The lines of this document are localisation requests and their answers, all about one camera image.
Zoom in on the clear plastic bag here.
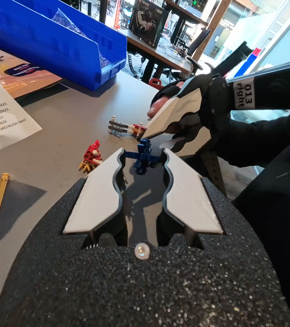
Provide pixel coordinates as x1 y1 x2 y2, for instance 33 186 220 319
51 8 111 68

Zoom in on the black steel column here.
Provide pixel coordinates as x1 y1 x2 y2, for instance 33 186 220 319
99 0 108 23

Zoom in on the blue plastic bin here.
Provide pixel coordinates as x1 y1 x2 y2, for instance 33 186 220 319
0 0 127 91

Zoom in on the stack of blue red bins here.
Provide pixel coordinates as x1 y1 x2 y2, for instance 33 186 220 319
233 47 263 77

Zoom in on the person's black hoodie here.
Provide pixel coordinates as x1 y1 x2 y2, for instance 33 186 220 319
233 133 290 327

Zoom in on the black coiled cable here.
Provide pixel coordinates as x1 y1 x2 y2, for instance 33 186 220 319
127 52 145 77

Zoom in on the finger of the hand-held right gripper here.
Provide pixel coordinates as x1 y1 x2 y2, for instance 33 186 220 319
140 88 203 140
159 126 212 157

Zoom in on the printed toy set bag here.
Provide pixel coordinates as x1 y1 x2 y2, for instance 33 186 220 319
0 42 63 99

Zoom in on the red yellow grey toy model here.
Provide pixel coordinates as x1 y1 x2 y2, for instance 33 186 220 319
78 140 103 174

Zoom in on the dark wooden table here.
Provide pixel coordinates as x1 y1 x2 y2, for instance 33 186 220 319
164 0 209 46

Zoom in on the grey and red toy model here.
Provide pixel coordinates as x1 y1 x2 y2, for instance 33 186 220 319
108 116 148 139

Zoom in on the wooden post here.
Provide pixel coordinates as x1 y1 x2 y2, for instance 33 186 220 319
194 0 232 62

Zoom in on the blue snowflake toy connector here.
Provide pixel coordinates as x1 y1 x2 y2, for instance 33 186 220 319
124 138 162 176

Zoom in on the person's right forearm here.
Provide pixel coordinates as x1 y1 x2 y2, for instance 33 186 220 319
217 110 290 168

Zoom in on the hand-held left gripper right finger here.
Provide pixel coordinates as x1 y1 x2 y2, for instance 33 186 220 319
157 148 224 247

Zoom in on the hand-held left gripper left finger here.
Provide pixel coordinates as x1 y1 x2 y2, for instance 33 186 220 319
63 147 128 247

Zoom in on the black perforated board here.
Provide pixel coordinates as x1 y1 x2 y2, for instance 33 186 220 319
199 151 228 198

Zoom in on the black mesh office chair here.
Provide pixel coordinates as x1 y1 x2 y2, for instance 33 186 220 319
170 29 212 80

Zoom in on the wooden desk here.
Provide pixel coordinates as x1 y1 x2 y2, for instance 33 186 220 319
119 28 194 85

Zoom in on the person's right hand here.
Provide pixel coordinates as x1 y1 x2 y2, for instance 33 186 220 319
147 97 172 120

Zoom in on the toy instruction booklet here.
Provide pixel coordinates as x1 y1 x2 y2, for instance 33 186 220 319
0 64 42 162

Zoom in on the black printed box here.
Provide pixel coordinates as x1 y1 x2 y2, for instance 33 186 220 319
129 0 170 49

